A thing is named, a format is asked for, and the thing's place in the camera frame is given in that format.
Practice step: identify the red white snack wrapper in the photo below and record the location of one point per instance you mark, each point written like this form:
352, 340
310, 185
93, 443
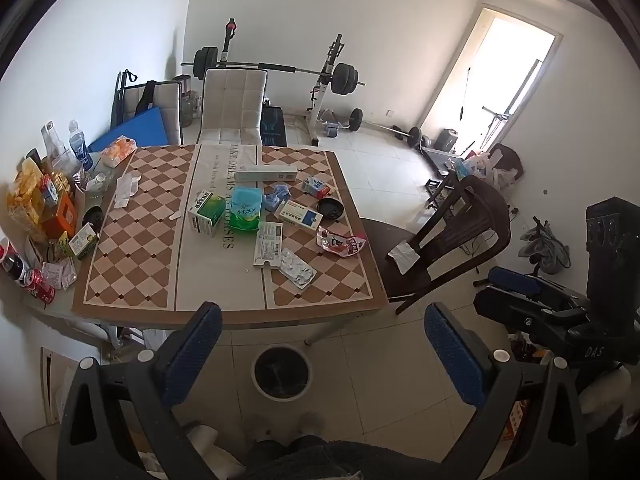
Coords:
337, 243

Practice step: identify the red snack box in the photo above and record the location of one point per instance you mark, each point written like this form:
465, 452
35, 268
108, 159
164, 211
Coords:
517, 417

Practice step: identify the white printed card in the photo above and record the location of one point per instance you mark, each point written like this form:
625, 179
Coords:
268, 245

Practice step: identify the white crumpled tissue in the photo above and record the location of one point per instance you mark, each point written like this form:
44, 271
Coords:
126, 190

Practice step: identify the white barbell rack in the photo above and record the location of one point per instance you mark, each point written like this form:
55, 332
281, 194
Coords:
325, 90

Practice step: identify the white paper sheet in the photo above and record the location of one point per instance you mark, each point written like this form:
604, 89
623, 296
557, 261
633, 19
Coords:
404, 257

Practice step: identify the long white box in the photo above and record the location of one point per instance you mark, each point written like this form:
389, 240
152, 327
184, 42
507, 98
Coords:
265, 174

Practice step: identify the folded black stand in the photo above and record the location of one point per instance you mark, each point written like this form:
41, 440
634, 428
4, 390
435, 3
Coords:
120, 100

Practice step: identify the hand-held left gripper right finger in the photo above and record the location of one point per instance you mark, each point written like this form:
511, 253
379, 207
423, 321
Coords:
455, 355

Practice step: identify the small green carton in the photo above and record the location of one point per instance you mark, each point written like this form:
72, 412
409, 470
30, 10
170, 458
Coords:
82, 241

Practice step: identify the cyan rice bag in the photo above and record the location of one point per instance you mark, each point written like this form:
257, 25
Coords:
246, 210

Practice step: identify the orange tissue pack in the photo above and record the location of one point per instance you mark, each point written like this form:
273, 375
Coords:
119, 150

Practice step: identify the blue foam board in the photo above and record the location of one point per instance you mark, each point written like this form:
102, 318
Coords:
137, 132

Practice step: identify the green white carton box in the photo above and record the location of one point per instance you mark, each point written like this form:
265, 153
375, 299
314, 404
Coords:
206, 212

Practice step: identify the clear plastic wrapper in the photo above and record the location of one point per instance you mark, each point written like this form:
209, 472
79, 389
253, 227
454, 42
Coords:
60, 274

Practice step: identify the white blue medicine box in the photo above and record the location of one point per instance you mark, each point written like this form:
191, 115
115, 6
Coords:
299, 215

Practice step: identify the white table leg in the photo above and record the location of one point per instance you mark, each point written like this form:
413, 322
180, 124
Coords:
322, 331

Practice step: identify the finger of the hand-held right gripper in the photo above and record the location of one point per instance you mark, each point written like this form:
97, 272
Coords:
515, 280
510, 310

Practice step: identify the grey appliance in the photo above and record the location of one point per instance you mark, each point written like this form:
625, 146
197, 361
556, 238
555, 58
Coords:
446, 139

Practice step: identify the barbell with black plates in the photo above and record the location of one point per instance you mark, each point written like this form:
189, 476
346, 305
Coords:
342, 79

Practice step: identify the grey cloth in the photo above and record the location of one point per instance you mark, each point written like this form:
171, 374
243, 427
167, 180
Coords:
547, 250

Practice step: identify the small milk carton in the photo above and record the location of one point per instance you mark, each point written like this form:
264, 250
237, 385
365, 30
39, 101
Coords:
316, 188

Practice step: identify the black weight bench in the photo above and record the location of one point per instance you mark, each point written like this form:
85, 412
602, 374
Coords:
442, 162

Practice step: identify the person's right forearm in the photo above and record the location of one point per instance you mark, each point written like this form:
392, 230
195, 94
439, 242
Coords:
605, 400

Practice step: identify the small barbell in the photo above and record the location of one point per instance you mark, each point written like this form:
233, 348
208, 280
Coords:
356, 120

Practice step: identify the yellow snack bags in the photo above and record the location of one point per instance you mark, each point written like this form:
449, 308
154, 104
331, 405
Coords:
25, 200

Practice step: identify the blue label water bottle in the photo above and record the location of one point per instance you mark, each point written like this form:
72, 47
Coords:
80, 145

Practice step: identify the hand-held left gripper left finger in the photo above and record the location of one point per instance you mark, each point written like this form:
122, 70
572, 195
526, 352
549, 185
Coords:
200, 345

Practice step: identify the brown wooden chair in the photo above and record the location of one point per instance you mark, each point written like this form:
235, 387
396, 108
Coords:
450, 240

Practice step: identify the silver blister pack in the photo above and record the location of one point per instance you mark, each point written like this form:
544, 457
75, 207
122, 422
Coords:
297, 270

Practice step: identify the blue crumpled wrapper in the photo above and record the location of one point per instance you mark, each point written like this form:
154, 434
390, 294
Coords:
276, 199

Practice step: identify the dark soda bottle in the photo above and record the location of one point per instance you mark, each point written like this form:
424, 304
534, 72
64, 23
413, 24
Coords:
14, 265

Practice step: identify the beige padded chair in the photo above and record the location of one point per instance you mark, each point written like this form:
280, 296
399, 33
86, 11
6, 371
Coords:
232, 105
167, 105

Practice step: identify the white plastic spoon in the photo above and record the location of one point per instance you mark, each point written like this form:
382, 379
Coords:
177, 216

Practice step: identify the white trash bin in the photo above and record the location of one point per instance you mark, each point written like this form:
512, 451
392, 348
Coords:
281, 372

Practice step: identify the white paper roll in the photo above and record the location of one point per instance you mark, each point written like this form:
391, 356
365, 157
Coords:
202, 442

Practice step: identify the pile of plastic bags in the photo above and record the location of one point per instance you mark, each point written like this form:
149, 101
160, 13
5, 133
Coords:
487, 166

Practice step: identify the clear plastic bottle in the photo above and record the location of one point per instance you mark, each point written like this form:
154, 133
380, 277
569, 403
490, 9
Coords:
56, 145

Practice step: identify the red soda can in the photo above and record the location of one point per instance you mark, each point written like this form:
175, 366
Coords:
40, 286

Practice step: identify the black bowl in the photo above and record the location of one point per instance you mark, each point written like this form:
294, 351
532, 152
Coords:
330, 209

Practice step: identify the orange box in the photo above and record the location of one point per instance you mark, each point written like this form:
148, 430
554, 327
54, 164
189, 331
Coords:
61, 215

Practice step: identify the black round container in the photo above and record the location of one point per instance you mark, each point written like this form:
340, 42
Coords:
93, 216

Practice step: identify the checkered table mat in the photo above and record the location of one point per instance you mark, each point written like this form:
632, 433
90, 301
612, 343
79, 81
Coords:
150, 260

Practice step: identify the small white bottle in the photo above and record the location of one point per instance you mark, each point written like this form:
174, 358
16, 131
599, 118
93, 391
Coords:
96, 183

